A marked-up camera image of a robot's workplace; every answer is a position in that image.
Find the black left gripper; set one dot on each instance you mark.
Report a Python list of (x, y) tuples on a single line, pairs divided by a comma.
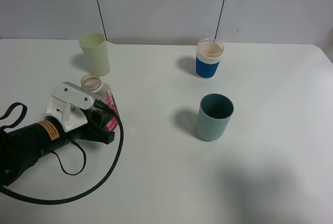
[(86, 125)]

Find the pink label drink bottle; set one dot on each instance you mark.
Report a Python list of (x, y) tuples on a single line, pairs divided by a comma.
[(94, 84)]

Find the teal plastic cup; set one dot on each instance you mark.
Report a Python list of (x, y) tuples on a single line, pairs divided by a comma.
[(214, 114)]

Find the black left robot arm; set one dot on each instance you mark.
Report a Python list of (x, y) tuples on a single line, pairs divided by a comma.
[(22, 148)]

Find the pale green plastic cup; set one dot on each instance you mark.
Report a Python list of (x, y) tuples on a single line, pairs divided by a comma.
[(94, 47)]

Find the blue sleeve paper cup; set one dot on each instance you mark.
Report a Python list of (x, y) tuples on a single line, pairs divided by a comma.
[(208, 56)]

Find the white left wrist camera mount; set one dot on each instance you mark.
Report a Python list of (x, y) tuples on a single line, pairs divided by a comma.
[(67, 104)]

